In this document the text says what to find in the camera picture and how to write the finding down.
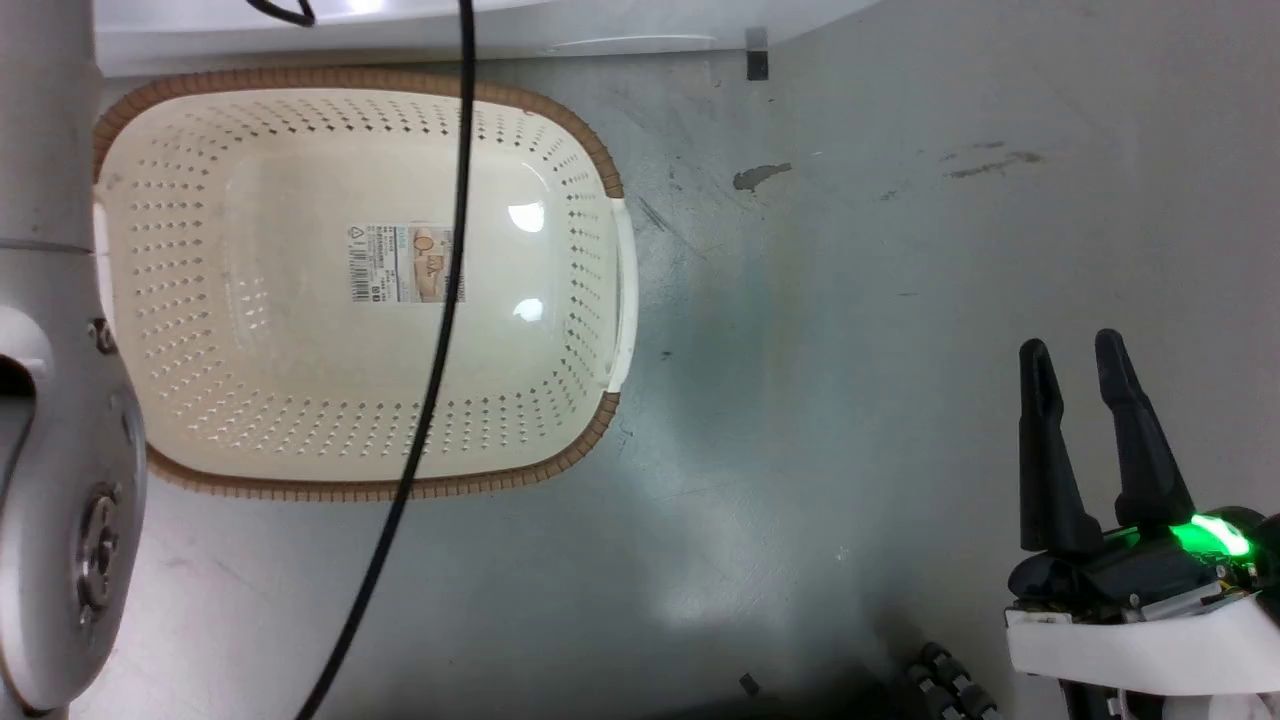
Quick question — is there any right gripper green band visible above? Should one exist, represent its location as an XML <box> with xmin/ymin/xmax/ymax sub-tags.
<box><xmin>1004</xmin><ymin>328</ymin><xmax>1280</xmax><ymax>697</ymax></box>

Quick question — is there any white washing machine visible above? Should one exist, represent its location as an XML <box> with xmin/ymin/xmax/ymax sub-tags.
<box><xmin>92</xmin><ymin>0</ymin><xmax>883</xmax><ymax>80</ymax></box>

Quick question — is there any cream laundry basket brown rim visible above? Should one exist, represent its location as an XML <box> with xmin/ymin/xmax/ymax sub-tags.
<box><xmin>92</xmin><ymin>67</ymin><xmax>641</xmax><ymax>504</ymax></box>

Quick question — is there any printed label sticker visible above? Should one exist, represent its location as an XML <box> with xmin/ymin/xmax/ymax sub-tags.
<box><xmin>347</xmin><ymin>223</ymin><xmax>468</xmax><ymax>306</ymax></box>

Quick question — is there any black ribbed hose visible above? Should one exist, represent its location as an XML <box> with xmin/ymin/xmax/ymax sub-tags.
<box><xmin>905</xmin><ymin>641</ymin><xmax>1002</xmax><ymax>720</ymax></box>

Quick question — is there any thin black cable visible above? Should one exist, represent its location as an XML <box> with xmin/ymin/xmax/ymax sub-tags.
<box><xmin>246</xmin><ymin>0</ymin><xmax>318</xmax><ymax>28</ymax></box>
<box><xmin>294</xmin><ymin>0</ymin><xmax>477</xmax><ymax>720</ymax></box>

